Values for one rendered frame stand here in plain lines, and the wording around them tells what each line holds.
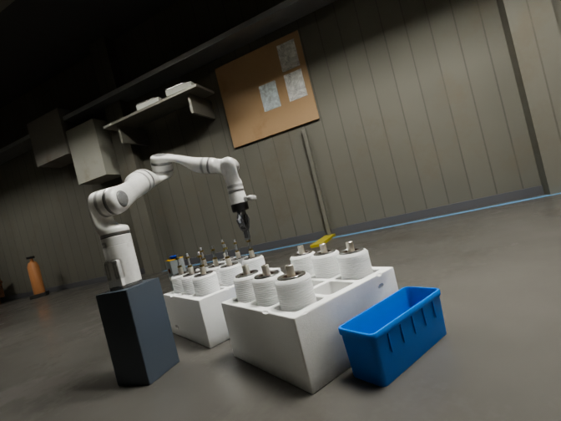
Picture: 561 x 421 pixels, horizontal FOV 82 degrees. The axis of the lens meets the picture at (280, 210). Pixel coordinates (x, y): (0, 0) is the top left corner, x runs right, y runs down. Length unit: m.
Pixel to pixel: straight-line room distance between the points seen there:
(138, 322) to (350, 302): 0.65
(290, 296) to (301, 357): 0.14
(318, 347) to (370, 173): 2.81
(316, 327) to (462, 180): 2.86
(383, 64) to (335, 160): 1.04
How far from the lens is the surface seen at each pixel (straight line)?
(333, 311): 0.85
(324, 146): 3.60
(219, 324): 1.28
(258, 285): 0.92
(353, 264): 0.97
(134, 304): 1.13
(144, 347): 1.16
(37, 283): 6.38
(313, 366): 0.83
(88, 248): 5.87
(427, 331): 0.93
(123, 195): 1.19
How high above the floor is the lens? 0.43
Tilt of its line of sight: level
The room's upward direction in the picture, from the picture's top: 14 degrees counter-clockwise
